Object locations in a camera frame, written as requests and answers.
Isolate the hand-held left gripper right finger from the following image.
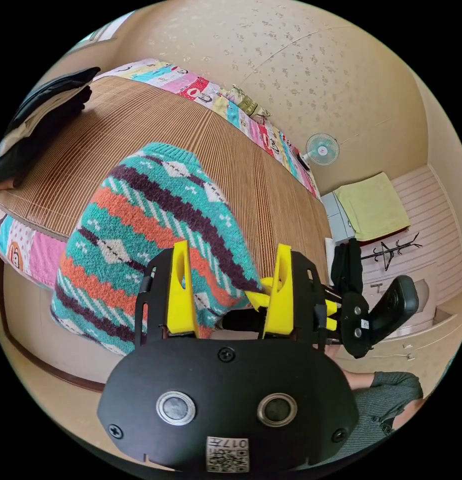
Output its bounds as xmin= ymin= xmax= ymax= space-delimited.
xmin=262 ymin=243 xmax=296 ymax=339

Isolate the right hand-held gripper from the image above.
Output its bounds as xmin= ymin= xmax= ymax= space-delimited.
xmin=245 ymin=277 xmax=371 ymax=360

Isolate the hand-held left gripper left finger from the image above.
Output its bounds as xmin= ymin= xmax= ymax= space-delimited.
xmin=163 ymin=240 xmax=200 ymax=335

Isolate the teal orange patterned sweater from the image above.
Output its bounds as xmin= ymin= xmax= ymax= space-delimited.
xmin=50 ymin=141 xmax=265 ymax=356

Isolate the person's right forearm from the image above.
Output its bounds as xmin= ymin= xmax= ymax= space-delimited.
xmin=368 ymin=370 xmax=424 ymax=408

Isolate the person's right hand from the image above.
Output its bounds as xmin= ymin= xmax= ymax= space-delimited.
xmin=323 ymin=343 xmax=376 ymax=392

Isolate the black coat rack with clothes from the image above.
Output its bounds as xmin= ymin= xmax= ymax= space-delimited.
xmin=329 ymin=231 xmax=424 ymax=299

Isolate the grey cupboard with yellow cloth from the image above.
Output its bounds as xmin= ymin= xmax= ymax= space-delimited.
xmin=320 ymin=171 xmax=412 ymax=244

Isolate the light blue fan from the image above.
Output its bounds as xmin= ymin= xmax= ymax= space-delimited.
xmin=299 ymin=132 xmax=341 ymax=168

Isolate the green patterned cushion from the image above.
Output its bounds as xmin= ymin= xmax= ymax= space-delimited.
xmin=224 ymin=83 xmax=272 ymax=122

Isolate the bed with woven mat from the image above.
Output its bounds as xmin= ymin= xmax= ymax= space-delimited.
xmin=0 ymin=57 xmax=334 ymax=290

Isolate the pile of clothes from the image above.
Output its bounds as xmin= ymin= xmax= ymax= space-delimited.
xmin=0 ymin=66 xmax=101 ymax=191

